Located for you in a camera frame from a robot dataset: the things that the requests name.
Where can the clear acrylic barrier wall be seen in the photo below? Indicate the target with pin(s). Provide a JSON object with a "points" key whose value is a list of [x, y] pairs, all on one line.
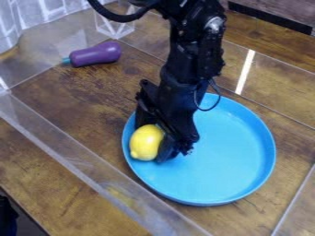
{"points": [[61, 117]]}

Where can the yellow lemon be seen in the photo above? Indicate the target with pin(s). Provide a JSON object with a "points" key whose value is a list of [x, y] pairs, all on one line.
{"points": [[145, 141]]}

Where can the blue round tray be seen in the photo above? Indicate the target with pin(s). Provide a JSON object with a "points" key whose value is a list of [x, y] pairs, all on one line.
{"points": [[229, 164]]}

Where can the purple toy eggplant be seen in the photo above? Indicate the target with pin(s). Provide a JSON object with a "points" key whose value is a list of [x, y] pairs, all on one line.
{"points": [[100, 54]]}

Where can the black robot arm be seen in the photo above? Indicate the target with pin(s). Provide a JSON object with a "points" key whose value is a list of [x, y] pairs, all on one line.
{"points": [[193, 63]]}

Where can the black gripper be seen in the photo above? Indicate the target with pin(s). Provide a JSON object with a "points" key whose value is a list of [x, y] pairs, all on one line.
{"points": [[168, 104]]}

